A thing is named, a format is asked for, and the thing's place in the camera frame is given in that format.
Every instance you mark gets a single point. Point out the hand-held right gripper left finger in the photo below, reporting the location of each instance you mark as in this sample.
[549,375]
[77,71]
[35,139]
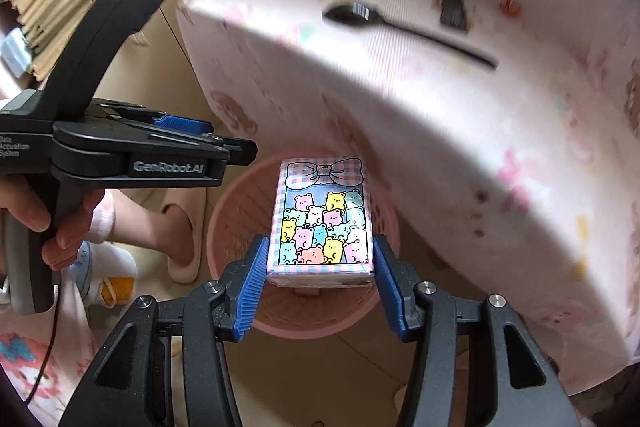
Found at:
[247,289]

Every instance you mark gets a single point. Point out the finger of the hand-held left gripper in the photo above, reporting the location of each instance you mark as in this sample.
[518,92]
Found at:
[182,123]
[165,144]

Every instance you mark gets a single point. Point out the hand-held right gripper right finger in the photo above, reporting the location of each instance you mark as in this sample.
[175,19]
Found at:
[390,292]

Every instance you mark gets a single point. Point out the pink plastic waste basket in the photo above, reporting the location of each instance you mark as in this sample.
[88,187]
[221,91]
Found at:
[240,217]

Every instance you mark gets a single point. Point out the bear print tissue pack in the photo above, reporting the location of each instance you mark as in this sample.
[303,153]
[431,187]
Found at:
[320,217]

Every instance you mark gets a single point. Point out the person's left hand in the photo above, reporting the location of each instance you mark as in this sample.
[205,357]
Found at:
[35,214]

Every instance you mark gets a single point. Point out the foot in pink slipper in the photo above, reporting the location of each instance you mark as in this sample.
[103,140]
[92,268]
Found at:
[135,217]

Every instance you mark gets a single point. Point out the pink slipper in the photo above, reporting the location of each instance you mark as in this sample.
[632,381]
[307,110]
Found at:
[182,257]

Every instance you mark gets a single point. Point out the white and yellow object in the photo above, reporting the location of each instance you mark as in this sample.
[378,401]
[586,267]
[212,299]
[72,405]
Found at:
[115,277]

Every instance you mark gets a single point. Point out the light blue folded cloth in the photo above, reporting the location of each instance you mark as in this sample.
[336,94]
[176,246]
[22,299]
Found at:
[15,49]

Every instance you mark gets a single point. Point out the pink bear print cloth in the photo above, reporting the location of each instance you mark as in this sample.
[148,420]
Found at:
[450,132]

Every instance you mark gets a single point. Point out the black plastic spoon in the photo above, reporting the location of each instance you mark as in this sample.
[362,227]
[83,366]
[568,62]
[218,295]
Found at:
[350,14]

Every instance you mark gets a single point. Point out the pink printed pajama pants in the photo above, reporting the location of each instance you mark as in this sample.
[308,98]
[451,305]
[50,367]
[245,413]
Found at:
[20,357]

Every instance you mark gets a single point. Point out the small orange item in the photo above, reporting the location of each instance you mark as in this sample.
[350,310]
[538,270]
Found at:
[511,6]

